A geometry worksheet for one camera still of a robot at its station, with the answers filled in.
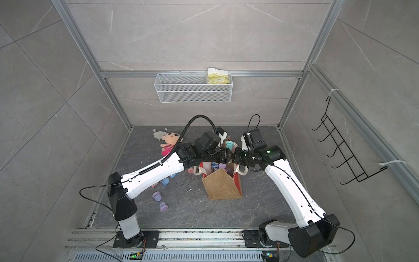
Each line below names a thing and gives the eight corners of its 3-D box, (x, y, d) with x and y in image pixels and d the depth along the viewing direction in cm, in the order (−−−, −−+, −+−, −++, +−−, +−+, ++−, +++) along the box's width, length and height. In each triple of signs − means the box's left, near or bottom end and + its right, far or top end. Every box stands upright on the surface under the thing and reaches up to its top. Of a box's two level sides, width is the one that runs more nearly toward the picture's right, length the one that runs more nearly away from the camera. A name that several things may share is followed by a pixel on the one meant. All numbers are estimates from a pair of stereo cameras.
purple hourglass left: (162, 213, 82) (160, 212, 80) (153, 196, 88) (151, 194, 86) (169, 208, 84) (168, 206, 81) (159, 191, 90) (158, 189, 87)
